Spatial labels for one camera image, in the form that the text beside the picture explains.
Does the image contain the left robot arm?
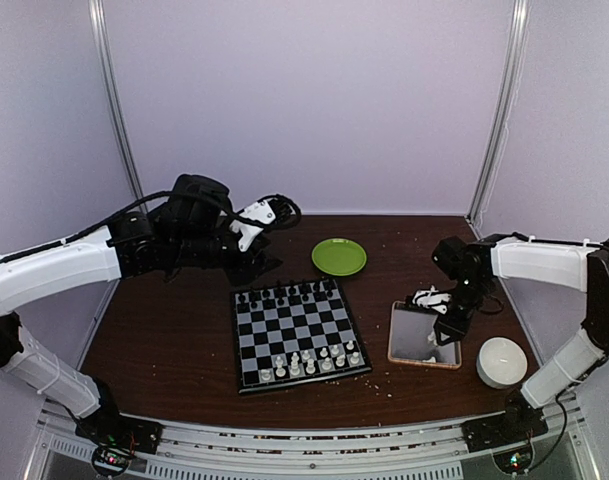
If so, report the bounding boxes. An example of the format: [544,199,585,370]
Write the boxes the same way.
[0,174,301,444]

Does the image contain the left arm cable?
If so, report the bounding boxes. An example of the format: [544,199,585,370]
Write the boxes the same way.
[0,187,303,271]

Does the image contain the metal wooden tray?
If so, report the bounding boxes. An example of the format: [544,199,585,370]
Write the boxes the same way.
[387,301,462,370]

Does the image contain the white chess piece tall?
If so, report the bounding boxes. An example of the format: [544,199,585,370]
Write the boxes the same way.
[305,359,316,375]

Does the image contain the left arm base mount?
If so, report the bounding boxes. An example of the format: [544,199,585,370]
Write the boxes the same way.
[72,416,163,478]

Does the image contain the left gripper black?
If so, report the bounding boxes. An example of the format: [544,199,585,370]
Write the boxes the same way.
[172,213,282,286]

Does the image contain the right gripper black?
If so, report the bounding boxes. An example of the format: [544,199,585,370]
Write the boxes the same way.
[434,276,492,345]

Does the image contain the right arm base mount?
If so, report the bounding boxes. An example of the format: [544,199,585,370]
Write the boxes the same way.
[462,414,548,476]

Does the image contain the green plate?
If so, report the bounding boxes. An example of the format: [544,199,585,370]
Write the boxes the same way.
[311,238,368,277]

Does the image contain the black white chessboard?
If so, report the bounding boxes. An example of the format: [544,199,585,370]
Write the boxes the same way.
[230,278,372,395]

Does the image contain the white bowl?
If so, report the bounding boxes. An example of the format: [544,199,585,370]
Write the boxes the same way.
[476,337,528,389]

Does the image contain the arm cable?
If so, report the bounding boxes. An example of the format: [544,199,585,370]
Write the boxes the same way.
[0,187,303,271]
[476,292,505,316]

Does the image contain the left aluminium frame post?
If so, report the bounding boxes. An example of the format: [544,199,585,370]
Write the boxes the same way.
[88,0,143,199]

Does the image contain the right aluminium frame post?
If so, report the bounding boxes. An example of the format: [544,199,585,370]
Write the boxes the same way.
[467,0,531,231]

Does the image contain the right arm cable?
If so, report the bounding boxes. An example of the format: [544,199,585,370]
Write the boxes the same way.
[476,292,505,316]

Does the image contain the front aluminium rail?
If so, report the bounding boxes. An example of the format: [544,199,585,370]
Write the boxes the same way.
[26,394,600,480]

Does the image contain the white bishop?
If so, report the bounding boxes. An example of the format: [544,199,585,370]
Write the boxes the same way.
[289,363,301,378]

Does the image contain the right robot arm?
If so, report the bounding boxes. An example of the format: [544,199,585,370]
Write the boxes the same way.
[412,232,609,442]

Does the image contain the aluminium frame post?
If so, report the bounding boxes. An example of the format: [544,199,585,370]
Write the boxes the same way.
[467,0,531,231]
[88,0,143,199]

